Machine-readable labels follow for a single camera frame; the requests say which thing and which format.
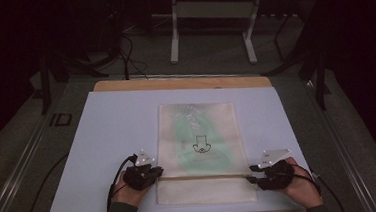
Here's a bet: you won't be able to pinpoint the person's left hand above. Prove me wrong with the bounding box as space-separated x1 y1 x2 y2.
108 169 155 210

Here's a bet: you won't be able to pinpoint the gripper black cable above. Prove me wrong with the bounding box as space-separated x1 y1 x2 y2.
291 159 348 212
102 153 143 212

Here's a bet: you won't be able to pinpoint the thin black metal frame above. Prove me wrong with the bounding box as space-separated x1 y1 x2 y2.
271 11 308 63

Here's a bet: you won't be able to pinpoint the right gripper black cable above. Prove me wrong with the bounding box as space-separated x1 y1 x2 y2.
291 159 348 212

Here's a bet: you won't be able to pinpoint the wooden table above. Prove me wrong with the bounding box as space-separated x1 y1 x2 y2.
44 66 309 212

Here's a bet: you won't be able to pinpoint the black hanging cables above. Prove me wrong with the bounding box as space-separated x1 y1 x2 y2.
116 31 150 83

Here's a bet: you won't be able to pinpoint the frosted zipper bag with garment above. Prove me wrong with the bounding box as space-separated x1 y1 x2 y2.
149 98 259 209

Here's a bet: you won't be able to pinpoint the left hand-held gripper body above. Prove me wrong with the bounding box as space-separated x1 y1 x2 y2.
120 147 160 193

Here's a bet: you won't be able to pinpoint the white metal stand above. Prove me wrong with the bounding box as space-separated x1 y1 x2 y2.
150 0 269 72

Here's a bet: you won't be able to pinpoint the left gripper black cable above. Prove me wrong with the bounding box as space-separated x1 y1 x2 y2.
102 153 143 212

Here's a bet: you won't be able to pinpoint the person's right hand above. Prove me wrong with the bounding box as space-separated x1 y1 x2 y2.
277 154 324 211

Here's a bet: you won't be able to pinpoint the pale blue board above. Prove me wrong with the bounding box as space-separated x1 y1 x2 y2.
37 76 314 212

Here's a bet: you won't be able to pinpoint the aluminium rail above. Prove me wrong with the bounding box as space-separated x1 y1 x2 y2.
303 75 376 212
0 109 61 212

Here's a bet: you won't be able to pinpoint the black rectangular bracket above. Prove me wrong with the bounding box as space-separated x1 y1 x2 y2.
48 111 74 128

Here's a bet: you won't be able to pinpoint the black floor cable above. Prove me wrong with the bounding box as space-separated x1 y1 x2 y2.
14 152 73 212

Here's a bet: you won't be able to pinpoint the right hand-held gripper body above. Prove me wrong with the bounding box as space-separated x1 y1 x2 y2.
254 147 297 192

